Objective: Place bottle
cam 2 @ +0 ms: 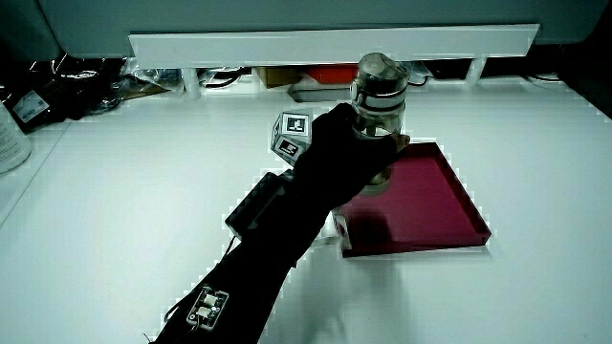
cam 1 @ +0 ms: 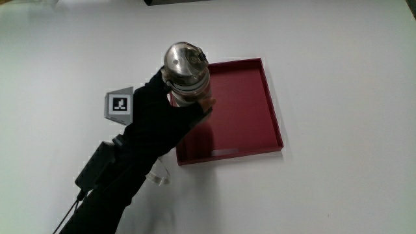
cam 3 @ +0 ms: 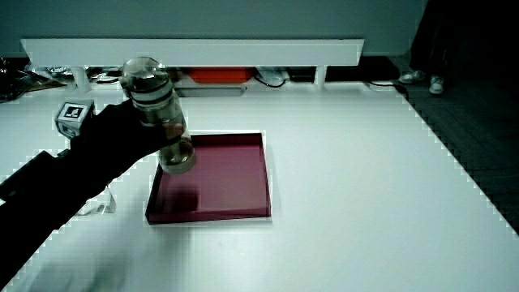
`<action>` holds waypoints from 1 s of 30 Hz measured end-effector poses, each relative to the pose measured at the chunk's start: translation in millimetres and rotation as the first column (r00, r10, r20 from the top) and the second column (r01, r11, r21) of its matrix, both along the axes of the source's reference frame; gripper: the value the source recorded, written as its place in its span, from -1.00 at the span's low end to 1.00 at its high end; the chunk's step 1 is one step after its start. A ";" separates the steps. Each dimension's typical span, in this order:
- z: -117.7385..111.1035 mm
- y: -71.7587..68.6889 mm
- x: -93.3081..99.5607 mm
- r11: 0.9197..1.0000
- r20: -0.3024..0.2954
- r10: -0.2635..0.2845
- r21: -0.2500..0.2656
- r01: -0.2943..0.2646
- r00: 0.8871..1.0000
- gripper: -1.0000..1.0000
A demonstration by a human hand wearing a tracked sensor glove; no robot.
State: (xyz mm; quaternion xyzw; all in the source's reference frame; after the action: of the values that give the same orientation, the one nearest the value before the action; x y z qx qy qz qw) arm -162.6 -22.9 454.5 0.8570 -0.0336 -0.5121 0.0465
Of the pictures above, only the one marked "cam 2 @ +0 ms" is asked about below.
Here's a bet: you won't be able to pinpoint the person's left hand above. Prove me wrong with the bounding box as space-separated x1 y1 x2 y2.
271 102 411 210

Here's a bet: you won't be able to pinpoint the clear plastic bottle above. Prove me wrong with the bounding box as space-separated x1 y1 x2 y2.
350 52 410 197

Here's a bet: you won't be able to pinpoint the red square tray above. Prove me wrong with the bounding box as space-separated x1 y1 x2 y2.
332 141 492 259

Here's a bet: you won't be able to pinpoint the person's left forearm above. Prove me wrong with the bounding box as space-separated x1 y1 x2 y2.
150 183 336 344

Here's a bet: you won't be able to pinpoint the grey flat box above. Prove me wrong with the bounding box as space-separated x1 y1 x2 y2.
286 78 356 104

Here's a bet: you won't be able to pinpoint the orange box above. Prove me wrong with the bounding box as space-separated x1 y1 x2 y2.
305 64 360 86

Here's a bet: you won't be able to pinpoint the black wrist sensor box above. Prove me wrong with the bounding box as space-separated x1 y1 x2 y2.
224 170 293 240

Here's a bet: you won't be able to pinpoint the brown cardboard box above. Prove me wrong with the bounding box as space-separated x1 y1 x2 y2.
252 66 308 90

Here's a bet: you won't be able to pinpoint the white riser shelf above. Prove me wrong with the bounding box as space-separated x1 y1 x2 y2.
127 23 541 98

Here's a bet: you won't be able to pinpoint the small sensor circuit board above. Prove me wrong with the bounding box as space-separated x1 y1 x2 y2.
186 285 230 332

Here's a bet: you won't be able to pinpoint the clear plastic bag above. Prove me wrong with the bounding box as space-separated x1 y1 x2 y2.
121 56 186 96

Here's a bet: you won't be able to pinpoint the black plastic bag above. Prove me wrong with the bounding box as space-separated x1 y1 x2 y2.
0 52 130 134

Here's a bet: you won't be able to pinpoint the white plastic container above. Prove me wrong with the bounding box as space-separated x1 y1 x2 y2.
0 102 33 175

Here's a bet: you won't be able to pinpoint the black cable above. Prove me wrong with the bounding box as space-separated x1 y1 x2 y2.
198 66 253 91

